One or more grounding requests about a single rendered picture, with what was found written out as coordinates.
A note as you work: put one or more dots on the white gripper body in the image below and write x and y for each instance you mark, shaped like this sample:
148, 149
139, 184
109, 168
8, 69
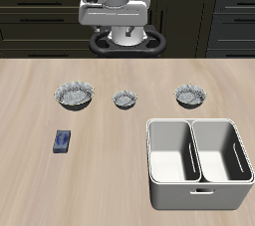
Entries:
113, 12

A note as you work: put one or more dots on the small grey fluted bowl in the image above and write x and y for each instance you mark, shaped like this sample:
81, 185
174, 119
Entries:
125, 99

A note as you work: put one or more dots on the medium grey fluted bowl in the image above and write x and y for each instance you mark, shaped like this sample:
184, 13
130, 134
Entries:
190, 95

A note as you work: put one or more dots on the dark kitchen cupboards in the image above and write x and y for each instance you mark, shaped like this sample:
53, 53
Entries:
40, 27

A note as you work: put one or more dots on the large grey fluted bowl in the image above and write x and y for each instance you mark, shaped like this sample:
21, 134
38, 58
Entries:
74, 94

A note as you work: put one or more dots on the white two-bin basket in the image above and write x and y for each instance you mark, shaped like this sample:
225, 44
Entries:
199, 196

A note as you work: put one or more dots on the blue cream cheese box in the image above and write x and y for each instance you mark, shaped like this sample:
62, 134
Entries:
61, 141

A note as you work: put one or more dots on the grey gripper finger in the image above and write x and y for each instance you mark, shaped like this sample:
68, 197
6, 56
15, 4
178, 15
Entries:
129, 31
97, 28

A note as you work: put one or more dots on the flat black base plate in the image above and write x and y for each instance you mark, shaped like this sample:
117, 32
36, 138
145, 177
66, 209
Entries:
156, 44

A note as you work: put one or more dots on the grey drawer cabinet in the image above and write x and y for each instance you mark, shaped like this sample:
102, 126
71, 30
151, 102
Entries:
232, 27

